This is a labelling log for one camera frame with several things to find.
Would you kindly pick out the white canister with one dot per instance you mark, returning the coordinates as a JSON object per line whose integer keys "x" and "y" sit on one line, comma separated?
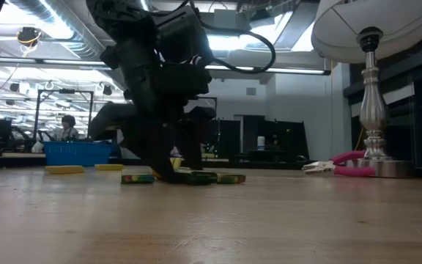
{"x": 261, "y": 143}

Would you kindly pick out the long LED light bar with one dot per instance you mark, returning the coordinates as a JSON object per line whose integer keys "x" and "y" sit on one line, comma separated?
{"x": 291, "y": 70}

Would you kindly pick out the grey ceiling box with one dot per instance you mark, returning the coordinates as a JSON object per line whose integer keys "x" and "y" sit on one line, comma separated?
{"x": 225, "y": 20}

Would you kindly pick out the white bag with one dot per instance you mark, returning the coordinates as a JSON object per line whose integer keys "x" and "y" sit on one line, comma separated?
{"x": 37, "y": 147}

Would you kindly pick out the black gantry frame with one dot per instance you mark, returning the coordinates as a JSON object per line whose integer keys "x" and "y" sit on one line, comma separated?
{"x": 64, "y": 91}

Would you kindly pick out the green yellow crayon box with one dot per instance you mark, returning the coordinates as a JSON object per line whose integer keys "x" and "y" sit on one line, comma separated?
{"x": 231, "y": 178}
{"x": 200, "y": 177}
{"x": 137, "y": 179}

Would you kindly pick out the blue plastic basket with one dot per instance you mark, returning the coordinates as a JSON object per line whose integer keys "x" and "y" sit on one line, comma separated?
{"x": 77, "y": 154}

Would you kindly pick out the black aluminium table frame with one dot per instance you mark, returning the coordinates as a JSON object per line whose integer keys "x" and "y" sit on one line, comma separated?
{"x": 269, "y": 165}

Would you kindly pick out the black cabinet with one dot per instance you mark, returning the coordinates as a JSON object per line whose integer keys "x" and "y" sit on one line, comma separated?
{"x": 288, "y": 139}

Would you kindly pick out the black partition panels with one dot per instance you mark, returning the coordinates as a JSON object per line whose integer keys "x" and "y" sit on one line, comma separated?
{"x": 229, "y": 135}

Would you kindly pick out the silver ventilation duct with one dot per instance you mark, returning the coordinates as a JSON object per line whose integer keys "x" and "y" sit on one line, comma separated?
{"x": 83, "y": 40}

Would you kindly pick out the white shade silver table lamp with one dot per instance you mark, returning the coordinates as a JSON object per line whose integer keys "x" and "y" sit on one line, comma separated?
{"x": 374, "y": 110}

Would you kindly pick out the person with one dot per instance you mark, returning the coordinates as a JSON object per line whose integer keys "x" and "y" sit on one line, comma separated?
{"x": 68, "y": 132}

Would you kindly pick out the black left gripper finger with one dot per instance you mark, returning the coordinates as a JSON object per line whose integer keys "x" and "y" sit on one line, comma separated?
{"x": 194, "y": 139}
{"x": 152, "y": 146}

